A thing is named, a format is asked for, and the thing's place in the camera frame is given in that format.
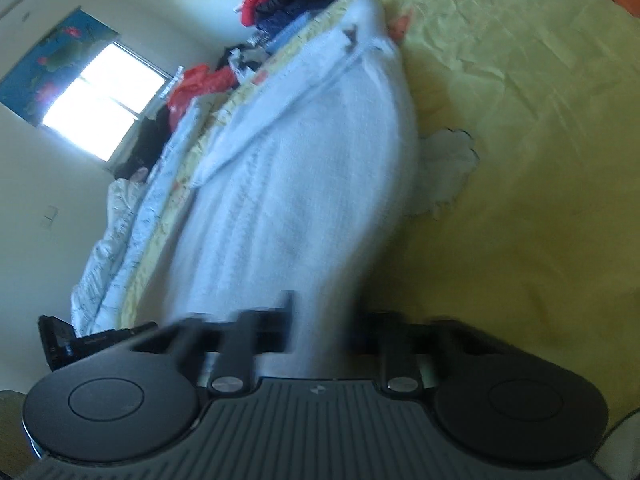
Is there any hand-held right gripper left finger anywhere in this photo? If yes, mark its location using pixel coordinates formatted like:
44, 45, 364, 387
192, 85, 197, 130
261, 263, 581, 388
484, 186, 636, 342
145, 290, 297, 395

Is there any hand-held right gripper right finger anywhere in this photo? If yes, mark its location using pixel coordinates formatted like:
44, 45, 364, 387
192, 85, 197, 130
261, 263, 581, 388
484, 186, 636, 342
350, 310, 468, 395

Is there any white knit sweater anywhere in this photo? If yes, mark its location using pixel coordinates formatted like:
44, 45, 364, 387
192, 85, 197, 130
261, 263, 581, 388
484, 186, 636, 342
162, 0, 426, 381

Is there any white printed quilt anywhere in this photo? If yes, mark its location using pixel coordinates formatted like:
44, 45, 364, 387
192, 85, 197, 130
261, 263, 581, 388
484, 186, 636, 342
70, 102, 241, 336

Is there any yellow printed bed sheet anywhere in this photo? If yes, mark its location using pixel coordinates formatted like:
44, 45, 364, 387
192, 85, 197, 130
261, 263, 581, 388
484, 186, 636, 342
120, 0, 640, 441

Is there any black cloth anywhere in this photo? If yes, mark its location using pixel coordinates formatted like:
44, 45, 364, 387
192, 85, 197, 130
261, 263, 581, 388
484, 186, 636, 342
114, 104, 172, 182

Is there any red plastic bag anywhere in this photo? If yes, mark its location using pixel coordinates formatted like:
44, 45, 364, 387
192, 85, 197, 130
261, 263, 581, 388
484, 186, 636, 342
166, 63, 237, 131

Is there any window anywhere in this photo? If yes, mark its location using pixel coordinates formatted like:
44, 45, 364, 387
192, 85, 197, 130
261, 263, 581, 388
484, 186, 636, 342
39, 41, 172, 163

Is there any white plastic bag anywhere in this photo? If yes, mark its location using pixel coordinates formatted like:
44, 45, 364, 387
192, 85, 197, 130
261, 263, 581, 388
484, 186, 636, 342
226, 46, 273, 83

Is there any light blue knit cloth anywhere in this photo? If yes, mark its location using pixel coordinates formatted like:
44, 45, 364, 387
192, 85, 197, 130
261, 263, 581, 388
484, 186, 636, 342
267, 10, 323, 48

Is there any navy jacket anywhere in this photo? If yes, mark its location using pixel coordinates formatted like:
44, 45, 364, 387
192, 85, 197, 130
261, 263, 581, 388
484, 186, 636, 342
256, 0, 343, 33

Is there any blue flower wall poster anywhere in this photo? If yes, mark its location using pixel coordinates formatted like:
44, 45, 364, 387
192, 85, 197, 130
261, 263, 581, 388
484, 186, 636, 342
0, 6, 122, 127

